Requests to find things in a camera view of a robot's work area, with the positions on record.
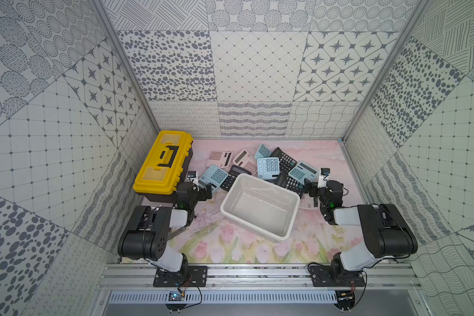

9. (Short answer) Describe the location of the small black calculator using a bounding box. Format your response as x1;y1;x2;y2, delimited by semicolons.
220;165;251;192

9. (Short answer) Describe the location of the white plastic storage box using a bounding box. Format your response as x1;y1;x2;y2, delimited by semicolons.
220;174;300;242

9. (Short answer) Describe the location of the pink calculator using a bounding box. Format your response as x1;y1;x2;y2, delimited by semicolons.
299;196;318;210
205;151;233;169
233;150;258;175

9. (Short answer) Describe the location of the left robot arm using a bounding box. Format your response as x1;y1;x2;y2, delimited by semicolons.
117;182;212;276

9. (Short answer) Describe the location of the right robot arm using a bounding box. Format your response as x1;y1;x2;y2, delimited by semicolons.
304;180;418;282

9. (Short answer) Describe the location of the black calculator back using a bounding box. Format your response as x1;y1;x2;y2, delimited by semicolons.
271;147;297;175

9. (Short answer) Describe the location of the small blue calculator back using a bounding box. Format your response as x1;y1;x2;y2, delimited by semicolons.
254;144;271;159

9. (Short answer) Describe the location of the yellow black toolbox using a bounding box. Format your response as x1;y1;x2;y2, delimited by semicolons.
133;130;193;204

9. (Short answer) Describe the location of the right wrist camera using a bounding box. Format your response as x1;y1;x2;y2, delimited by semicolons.
317;168;330;188

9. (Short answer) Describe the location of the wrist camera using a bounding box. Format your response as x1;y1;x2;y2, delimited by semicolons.
317;168;330;188
186;171;198;186

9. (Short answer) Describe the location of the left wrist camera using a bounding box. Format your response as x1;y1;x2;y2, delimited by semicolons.
186;171;198;186

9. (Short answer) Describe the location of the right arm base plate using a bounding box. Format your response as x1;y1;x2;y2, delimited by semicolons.
307;263;366;288

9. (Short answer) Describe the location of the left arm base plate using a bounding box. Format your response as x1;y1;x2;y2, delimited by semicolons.
154;265;208;288

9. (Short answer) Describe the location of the aluminium rail frame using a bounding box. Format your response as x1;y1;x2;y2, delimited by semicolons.
92;263;425;311

